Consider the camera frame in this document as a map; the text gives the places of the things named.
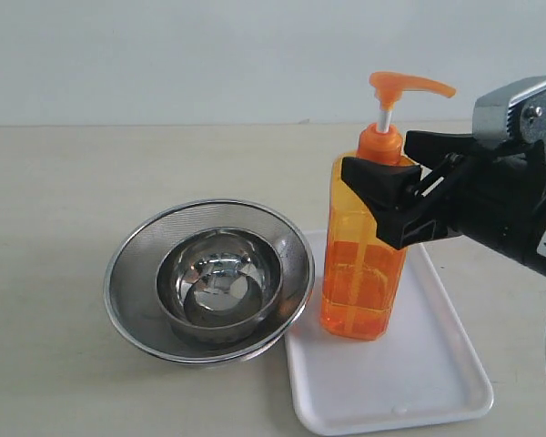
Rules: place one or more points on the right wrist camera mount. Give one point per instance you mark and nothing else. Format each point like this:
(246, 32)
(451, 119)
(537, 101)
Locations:
(513, 113)

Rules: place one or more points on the steel mesh strainer basket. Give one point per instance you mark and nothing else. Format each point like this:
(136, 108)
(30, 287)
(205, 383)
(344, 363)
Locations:
(130, 283)

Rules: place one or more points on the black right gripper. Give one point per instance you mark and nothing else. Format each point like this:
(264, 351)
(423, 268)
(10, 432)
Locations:
(499, 202)

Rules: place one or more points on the small stainless steel bowl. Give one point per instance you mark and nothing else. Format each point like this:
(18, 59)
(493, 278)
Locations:
(217, 285)

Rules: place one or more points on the white rectangular plastic tray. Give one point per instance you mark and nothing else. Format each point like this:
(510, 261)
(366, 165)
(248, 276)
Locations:
(422, 371)

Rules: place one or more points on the orange pump soap bottle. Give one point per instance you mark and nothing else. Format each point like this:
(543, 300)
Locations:
(361, 273)

